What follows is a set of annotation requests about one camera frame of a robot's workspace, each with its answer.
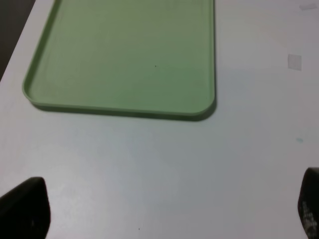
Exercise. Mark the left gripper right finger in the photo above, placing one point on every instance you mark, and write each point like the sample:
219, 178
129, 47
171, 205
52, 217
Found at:
308, 203

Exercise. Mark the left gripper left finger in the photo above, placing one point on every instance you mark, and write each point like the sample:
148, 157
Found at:
25, 211

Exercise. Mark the green plastic tray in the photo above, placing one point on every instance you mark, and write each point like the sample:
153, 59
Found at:
140, 58

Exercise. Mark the clear tape piece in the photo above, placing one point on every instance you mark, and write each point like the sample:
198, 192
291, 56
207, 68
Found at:
295, 62

